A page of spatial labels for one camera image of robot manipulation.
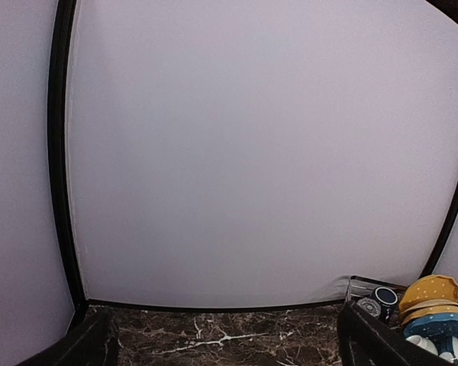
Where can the blue dotted plate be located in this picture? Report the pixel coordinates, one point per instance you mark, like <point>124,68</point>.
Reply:
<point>441,329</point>

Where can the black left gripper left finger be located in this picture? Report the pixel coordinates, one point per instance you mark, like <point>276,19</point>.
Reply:
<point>94,342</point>

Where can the metal wire dish rack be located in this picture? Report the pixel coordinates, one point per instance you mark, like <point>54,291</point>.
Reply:
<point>359,287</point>

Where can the pale green ribbed bowl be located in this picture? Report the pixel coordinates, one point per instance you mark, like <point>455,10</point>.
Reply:
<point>423,343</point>

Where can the clear glass cup near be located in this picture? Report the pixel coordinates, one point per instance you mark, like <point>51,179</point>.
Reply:
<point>370,306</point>

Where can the black left corner post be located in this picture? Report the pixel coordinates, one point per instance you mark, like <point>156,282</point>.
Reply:
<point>56,146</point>

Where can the yellow dotted plate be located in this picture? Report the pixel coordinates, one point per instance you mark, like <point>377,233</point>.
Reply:
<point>431,287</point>

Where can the dark blue mug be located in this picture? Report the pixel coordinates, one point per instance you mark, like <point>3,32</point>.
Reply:
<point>387,300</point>

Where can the white blue bowl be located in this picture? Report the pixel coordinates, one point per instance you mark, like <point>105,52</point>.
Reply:
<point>448,349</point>

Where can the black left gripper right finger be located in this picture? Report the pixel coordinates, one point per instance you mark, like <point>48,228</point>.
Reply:
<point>364,340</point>

